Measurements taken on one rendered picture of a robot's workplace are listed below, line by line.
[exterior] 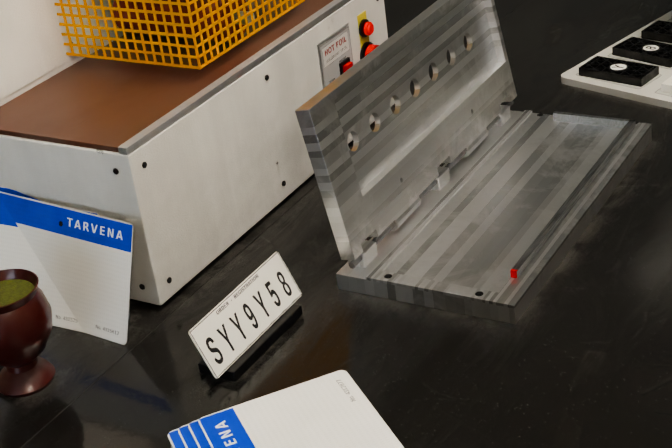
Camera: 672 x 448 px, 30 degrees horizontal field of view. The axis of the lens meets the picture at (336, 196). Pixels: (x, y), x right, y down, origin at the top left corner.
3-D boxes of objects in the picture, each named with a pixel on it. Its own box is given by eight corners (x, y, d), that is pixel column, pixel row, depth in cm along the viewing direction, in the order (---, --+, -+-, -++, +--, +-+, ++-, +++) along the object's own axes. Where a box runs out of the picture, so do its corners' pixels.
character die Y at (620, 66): (641, 87, 170) (641, 79, 170) (578, 75, 176) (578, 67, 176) (659, 74, 173) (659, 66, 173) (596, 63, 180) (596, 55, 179)
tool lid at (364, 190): (308, 109, 126) (294, 110, 127) (359, 273, 133) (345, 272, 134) (486, -31, 159) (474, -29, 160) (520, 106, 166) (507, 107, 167)
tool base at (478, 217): (515, 325, 125) (513, 294, 124) (337, 289, 136) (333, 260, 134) (651, 140, 158) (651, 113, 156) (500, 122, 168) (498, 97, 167)
